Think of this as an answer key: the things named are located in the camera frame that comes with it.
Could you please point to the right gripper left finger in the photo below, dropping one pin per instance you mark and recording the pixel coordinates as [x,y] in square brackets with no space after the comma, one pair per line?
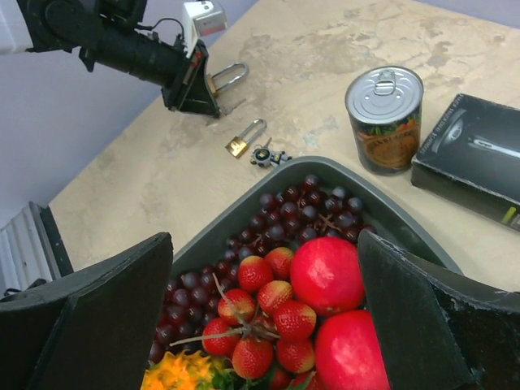
[92,329]

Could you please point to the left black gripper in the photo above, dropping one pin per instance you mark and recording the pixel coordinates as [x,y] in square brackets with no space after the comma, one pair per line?
[188,91]

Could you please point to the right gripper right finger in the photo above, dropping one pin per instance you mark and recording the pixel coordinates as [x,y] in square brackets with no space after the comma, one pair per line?
[438,329]

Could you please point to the large brass padlock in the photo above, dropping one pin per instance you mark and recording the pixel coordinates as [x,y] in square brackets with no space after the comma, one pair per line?
[226,78]

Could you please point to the small brass padlock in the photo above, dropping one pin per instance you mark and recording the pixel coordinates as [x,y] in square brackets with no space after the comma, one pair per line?
[237,146]

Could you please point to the silver keys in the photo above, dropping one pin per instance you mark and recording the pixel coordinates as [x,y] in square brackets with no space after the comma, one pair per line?
[227,110]

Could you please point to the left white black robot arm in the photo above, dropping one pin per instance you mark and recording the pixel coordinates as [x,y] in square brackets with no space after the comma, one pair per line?
[111,33]

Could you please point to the red apple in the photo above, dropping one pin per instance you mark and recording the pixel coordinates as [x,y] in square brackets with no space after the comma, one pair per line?
[347,353]

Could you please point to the orange dragon fruit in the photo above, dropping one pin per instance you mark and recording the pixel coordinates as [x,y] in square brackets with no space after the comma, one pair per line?
[193,371]

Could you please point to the dark grey fruit tray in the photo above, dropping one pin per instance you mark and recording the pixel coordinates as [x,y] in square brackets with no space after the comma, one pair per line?
[391,221]

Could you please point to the red pomegranate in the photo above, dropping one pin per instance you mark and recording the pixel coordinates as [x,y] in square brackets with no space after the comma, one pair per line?
[325,274]

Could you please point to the dark red grape bunch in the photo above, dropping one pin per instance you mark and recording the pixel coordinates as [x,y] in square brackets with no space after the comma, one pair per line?
[259,254]

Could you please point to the black green box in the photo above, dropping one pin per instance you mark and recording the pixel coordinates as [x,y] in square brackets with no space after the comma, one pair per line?
[471,158]

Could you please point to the tin can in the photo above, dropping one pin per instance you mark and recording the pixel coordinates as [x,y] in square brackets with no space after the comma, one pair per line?
[384,106]

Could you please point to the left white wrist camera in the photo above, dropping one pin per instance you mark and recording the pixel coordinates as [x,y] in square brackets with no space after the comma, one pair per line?
[200,19]

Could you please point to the aluminium rail frame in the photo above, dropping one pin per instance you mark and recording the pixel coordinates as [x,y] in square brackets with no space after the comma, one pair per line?
[32,251]

